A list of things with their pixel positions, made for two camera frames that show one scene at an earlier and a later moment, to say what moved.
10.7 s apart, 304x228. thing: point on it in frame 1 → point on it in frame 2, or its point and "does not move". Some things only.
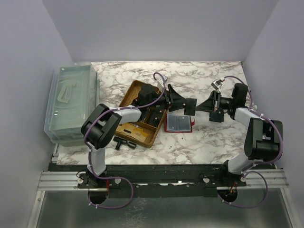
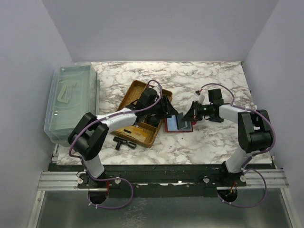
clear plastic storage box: [74, 94] does not move
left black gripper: [170, 98] → [164, 107]
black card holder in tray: [155, 115] does not move
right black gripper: [217, 101] → [195, 111]
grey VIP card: [184, 123] does not move
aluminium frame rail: [61, 181] does not move
